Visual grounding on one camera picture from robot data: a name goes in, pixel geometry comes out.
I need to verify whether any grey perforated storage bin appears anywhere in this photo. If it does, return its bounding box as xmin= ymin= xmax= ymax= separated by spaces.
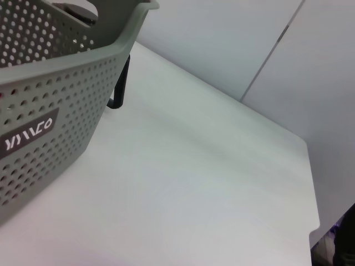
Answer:
xmin=0 ymin=0 xmax=160 ymax=227

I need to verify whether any black cabinet beside table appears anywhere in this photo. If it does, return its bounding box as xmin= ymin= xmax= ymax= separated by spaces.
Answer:
xmin=310 ymin=203 xmax=355 ymax=266

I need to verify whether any glass teapot black handle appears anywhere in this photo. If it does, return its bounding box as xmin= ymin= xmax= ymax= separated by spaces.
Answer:
xmin=52 ymin=2 xmax=131 ymax=111

